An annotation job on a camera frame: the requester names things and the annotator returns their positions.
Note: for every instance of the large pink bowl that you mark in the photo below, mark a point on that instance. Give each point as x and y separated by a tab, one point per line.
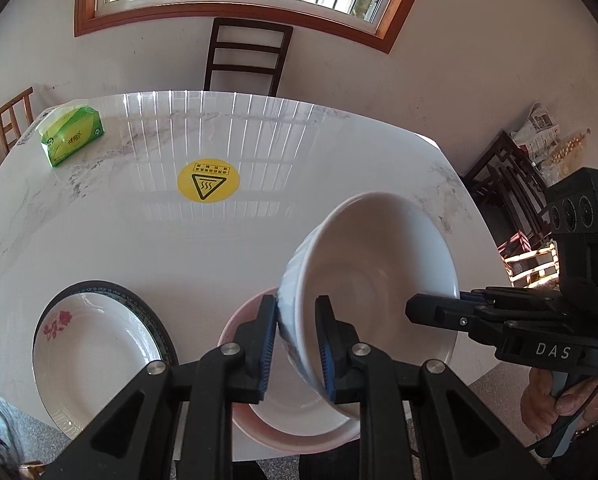
299	446

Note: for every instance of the dark wooden chair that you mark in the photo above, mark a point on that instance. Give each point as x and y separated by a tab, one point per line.
251	28

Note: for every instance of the folded newspaper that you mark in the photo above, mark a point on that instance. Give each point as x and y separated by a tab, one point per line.
541	125

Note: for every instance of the blue patterned rim plate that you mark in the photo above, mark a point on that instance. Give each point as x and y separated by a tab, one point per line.
146	312

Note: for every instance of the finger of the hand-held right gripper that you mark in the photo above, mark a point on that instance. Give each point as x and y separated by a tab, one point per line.
509	297
444	312

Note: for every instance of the light wooden chair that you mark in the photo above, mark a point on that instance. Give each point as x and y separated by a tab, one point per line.
4	110

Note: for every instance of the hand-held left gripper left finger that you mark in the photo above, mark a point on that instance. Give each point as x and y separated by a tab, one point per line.
266	350

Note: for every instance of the clear bag of yellow balls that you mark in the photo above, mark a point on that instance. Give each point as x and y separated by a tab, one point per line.
569	150

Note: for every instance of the stacked dark wooden chairs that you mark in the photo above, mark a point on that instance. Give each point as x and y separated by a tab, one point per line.
509	175

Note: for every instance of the white plate with rose print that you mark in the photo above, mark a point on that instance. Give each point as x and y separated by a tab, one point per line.
99	350

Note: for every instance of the white bowl with blue band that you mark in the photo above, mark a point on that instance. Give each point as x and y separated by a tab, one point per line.
374	280

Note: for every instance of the person's right hand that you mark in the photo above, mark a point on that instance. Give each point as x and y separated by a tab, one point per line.
536	400

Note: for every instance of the round yellow warning sticker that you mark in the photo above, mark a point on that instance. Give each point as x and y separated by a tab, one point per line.
209	182

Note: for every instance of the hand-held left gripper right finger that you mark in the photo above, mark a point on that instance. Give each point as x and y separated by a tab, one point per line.
324	355

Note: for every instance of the green tissue pack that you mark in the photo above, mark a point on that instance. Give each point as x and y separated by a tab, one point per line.
71	135

